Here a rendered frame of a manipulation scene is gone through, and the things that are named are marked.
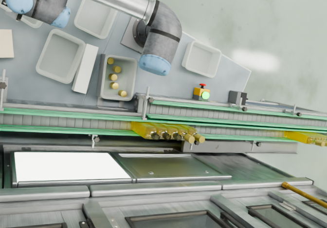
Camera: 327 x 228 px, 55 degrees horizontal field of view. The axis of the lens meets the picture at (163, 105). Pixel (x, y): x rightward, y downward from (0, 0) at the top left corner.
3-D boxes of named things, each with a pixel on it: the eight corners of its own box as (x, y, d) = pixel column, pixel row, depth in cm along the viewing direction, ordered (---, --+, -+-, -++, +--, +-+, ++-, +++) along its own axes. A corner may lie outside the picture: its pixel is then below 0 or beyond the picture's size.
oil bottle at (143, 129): (130, 129, 163) (146, 140, 144) (131, 118, 162) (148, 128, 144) (139, 130, 166) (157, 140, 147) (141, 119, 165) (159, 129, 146)
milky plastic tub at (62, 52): (32, 70, 150) (33, 71, 143) (49, 27, 150) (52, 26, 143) (66, 83, 159) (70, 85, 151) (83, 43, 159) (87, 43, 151)
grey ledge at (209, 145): (174, 147, 189) (184, 153, 179) (177, 133, 188) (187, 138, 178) (285, 149, 233) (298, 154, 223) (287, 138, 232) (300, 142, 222)
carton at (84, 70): (71, 89, 159) (73, 90, 154) (83, 43, 158) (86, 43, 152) (82, 92, 162) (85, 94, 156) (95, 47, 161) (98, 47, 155)
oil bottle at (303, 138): (282, 136, 215) (319, 149, 191) (284, 128, 215) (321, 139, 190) (288, 136, 218) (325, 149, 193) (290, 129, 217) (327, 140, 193)
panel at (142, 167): (9, 157, 130) (11, 191, 100) (10, 150, 130) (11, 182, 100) (191, 158, 172) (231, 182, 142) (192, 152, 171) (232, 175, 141)
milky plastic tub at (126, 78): (95, 96, 165) (99, 98, 157) (100, 53, 162) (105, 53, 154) (126, 98, 173) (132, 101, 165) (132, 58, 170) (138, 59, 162)
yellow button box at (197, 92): (191, 98, 192) (198, 100, 186) (193, 86, 191) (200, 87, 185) (201, 99, 195) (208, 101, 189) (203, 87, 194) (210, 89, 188)
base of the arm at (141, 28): (143, 11, 166) (150, 10, 158) (166, 25, 173) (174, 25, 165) (131, 37, 167) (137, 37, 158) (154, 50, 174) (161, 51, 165)
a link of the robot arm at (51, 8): (76, -2, 104) (42, -17, 98) (65, 30, 104) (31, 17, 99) (72, -1, 110) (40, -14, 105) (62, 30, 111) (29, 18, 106)
